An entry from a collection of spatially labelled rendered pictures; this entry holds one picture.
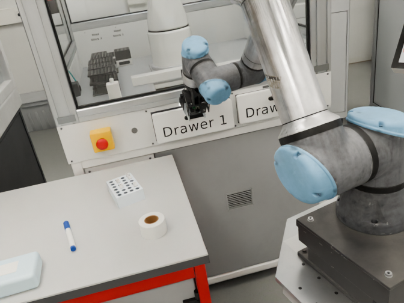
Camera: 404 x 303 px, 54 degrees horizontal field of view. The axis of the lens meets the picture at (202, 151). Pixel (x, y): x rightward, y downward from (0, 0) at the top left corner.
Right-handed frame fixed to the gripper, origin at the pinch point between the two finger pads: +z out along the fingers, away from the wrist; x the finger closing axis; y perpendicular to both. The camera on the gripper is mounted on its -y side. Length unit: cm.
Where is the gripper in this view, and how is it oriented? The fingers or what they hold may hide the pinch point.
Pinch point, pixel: (193, 112)
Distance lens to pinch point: 139.1
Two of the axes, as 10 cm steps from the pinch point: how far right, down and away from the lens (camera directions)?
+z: -0.1, 4.9, 8.7
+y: 2.5, 8.4, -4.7
